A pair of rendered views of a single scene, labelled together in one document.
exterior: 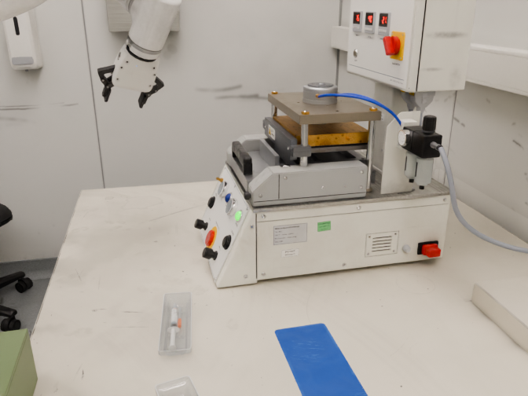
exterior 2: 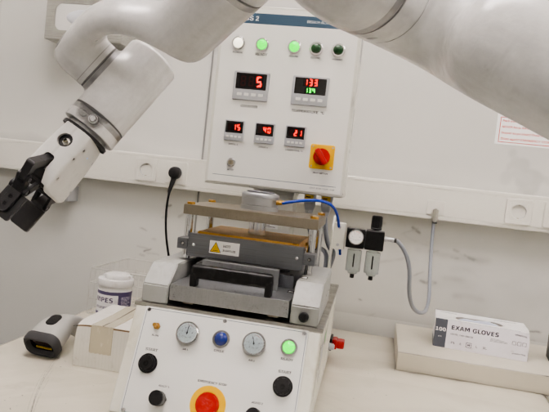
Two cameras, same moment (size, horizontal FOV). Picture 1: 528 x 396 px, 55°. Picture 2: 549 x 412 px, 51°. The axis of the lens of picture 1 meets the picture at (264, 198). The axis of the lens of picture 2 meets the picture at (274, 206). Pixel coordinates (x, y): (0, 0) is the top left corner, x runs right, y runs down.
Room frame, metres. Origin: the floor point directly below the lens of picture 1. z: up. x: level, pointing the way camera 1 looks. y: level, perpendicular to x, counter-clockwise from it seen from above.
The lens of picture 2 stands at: (0.67, 0.96, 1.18)
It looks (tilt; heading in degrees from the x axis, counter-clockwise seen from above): 3 degrees down; 293
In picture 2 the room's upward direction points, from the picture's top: 6 degrees clockwise
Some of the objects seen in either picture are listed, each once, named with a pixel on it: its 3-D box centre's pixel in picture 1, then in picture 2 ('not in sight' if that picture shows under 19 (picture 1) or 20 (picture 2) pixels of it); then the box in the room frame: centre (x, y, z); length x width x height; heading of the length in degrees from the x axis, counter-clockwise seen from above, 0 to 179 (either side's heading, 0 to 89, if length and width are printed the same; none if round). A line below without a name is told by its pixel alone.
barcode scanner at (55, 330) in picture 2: not in sight; (64, 329); (1.57, -0.03, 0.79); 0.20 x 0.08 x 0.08; 102
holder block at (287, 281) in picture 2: (317, 154); (252, 269); (1.17, -0.13, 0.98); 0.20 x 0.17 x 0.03; 13
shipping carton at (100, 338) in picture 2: not in sight; (118, 336); (1.44, -0.06, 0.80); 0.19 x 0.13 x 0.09; 102
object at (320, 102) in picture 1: (335, 113); (270, 221); (1.15, -0.16, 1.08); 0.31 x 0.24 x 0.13; 13
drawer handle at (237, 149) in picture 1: (241, 156); (231, 279); (1.12, 0.05, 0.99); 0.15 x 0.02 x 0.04; 13
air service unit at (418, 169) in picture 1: (416, 150); (363, 246); (0.98, -0.31, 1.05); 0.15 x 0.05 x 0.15; 13
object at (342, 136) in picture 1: (320, 120); (260, 230); (1.16, -0.13, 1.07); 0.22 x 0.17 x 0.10; 13
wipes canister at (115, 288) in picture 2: not in sight; (113, 302); (1.56, -0.19, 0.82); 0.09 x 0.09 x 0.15
